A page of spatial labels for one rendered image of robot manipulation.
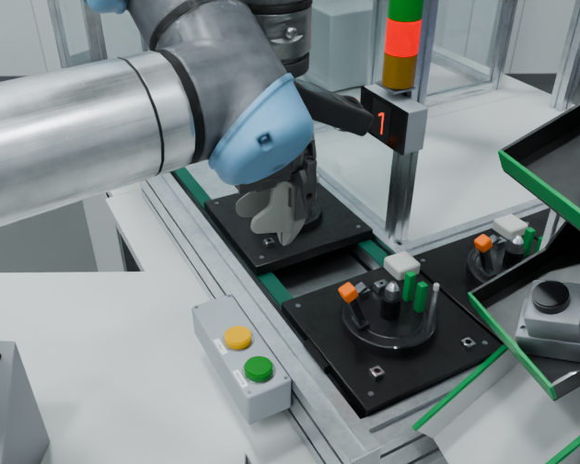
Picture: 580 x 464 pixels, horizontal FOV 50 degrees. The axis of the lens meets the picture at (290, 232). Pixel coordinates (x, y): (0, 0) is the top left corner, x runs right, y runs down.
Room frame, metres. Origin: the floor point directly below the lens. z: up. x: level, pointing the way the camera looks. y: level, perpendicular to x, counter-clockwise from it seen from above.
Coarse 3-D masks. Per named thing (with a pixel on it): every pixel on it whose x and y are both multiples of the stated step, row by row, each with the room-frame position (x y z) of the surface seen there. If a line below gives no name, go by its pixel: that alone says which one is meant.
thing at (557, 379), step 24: (552, 240) 0.50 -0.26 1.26; (576, 240) 0.51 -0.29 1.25; (528, 264) 0.49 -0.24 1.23; (552, 264) 0.50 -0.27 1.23; (576, 264) 0.49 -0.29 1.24; (480, 288) 0.48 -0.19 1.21; (504, 288) 0.49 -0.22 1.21; (528, 288) 0.48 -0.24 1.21; (480, 312) 0.46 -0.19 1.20; (504, 312) 0.46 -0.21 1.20; (504, 336) 0.42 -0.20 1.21; (528, 360) 0.38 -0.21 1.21; (552, 360) 0.39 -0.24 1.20; (552, 384) 0.36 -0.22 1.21; (576, 384) 0.36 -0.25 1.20
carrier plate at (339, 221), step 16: (320, 192) 1.07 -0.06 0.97; (208, 208) 1.01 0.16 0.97; (224, 208) 1.01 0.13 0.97; (336, 208) 1.01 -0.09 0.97; (224, 224) 0.96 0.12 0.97; (240, 224) 0.96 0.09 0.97; (320, 224) 0.96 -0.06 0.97; (336, 224) 0.96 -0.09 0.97; (352, 224) 0.96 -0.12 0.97; (240, 240) 0.90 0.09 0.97; (256, 240) 0.90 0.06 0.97; (304, 240) 0.90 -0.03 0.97; (320, 240) 0.90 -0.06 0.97; (336, 240) 0.90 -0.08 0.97; (352, 240) 0.92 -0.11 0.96; (256, 256) 0.86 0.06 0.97; (272, 256) 0.86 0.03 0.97; (288, 256) 0.86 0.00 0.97; (304, 256) 0.87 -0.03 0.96; (256, 272) 0.83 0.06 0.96
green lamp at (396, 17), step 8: (392, 0) 0.90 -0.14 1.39; (400, 0) 0.89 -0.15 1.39; (408, 0) 0.89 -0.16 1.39; (416, 0) 0.89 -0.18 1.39; (392, 8) 0.90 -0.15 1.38; (400, 8) 0.89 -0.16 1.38; (408, 8) 0.89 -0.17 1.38; (416, 8) 0.89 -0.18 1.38; (392, 16) 0.90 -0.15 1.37; (400, 16) 0.89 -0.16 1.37; (408, 16) 0.89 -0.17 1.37; (416, 16) 0.89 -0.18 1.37
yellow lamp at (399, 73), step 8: (384, 56) 0.91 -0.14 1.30; (392, 56) 0.89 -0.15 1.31; (416, 56) 0.90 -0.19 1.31; (384, 64) 0.91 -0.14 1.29; (392, 64) 0.89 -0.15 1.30; (400, 64) 0.89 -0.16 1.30; (408, 64) 0.89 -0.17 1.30; (384, 72) 0.90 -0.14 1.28; (392, 72) 0.89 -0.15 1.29; (400, 72) 0.89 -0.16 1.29; (408, 72) 0.89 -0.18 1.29; (384, 80) 0.90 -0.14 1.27; (392, 80) 0.89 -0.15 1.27; (400, 80) 0.89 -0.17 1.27; (408, 80) 0.89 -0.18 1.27; (392, 88) 0.89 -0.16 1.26; (400, 88) 0.89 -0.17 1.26
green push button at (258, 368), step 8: (248, 360) 0.61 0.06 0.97; (256, 360) 0.61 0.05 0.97; (264, 360) 0.61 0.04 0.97; (248, 368) 0.59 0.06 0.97; (256, 368) 0.59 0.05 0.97; (264, 368) 0.59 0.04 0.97; (272, 368) 0.60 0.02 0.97; (248, 376) 0.59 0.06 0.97; (256, 376) 0.58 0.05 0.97; (264, 376) 0.58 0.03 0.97
